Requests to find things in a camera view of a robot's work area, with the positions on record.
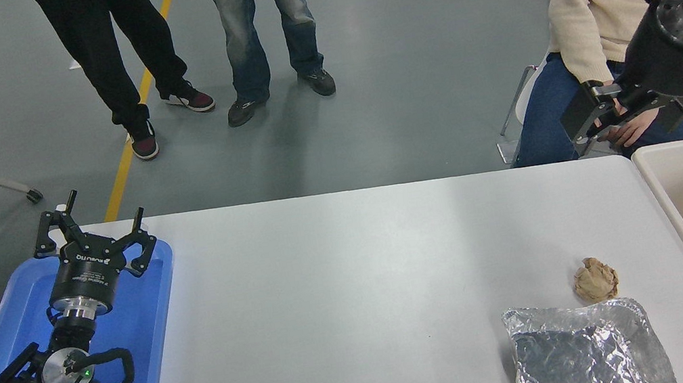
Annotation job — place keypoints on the white chair with metal frame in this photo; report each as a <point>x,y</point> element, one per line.
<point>531,89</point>

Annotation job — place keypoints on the foil plate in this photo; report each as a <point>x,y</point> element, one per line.
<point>579,352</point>

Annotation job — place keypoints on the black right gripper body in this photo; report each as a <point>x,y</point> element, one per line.
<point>665,68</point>

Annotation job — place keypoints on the person's left hand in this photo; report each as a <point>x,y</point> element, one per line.
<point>636,127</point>

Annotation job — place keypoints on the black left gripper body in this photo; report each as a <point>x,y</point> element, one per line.
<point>84,277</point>

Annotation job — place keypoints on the crumpled tan paper ball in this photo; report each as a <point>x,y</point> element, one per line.
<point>596,281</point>

